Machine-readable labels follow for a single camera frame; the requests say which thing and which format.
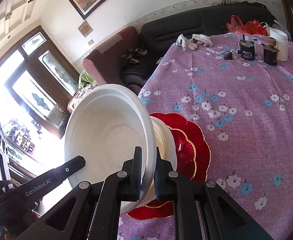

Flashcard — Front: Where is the large red scalloped plate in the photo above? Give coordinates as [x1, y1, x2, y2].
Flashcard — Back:
[127, 113, 211, 220]

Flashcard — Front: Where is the small red gold-rimmed plate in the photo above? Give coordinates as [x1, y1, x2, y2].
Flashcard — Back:
[145, 126, 197, 209]

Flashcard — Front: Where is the cream ribbed paper bowl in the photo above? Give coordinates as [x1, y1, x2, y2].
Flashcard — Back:
[151, 116, 174, 158]

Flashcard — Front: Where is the person's left hand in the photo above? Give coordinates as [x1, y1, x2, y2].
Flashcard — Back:
[0, 210, 41, 240]

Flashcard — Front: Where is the leopard print blanket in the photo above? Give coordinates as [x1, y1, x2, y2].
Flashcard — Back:
[67, 82, 98, 113]

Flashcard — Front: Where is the purple floral tablecloth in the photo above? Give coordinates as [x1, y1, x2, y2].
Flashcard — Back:
[116, 31, 293, 240]

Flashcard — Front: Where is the dark wooden window door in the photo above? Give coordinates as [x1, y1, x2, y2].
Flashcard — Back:
[5, 26, 79, 138]

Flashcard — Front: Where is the green cloth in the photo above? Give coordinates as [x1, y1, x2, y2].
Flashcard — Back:
[78, 70, 96, 89]

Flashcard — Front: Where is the maroon armchair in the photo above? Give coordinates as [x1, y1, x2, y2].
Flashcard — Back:
[82, 27, 138, 86]

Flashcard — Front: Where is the small black adapter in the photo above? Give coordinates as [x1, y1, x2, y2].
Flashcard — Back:
[223, 51, 233, 61]

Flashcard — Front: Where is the dark brown motor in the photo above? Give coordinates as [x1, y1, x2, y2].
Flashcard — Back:
[261, 37, 279, 66]

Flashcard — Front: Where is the black sofa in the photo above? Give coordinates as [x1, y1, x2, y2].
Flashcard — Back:
[121, 2, 276, 94]

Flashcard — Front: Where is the red plastic bag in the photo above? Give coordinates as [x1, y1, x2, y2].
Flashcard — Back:
[226, 15, 268, 36]

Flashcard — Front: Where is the white plastic jar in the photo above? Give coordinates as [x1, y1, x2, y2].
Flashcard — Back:
[270, 28, 288, 62]

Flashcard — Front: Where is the small framed wall picture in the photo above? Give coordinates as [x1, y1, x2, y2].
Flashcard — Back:
[78, 21, 93, 38]

